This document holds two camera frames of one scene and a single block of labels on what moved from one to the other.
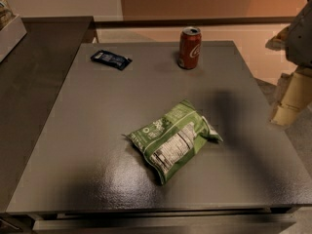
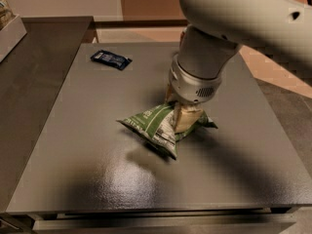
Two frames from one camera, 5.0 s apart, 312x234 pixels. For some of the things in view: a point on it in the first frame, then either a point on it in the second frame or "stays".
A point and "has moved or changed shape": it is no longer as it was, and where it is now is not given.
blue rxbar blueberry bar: x=107 y=58 stays
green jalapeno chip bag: x=174 y=140 has moved or changed shape
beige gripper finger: x=296 y=97 → x=188 y=88
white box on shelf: x=10 y=35 stays
